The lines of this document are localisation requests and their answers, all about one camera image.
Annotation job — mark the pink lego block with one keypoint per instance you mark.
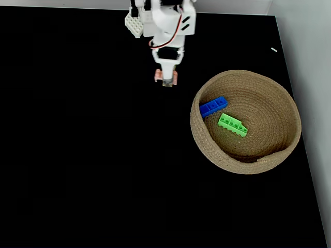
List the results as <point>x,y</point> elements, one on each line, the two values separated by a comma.
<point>158,75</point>

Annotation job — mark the small white tape strip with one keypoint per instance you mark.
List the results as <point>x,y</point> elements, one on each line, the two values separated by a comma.
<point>274,49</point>

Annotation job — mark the green lego block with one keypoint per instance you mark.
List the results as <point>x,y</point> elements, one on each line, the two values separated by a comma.
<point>232,125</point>

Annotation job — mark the blue lego block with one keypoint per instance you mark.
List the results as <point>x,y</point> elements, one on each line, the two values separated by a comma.
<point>212,106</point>

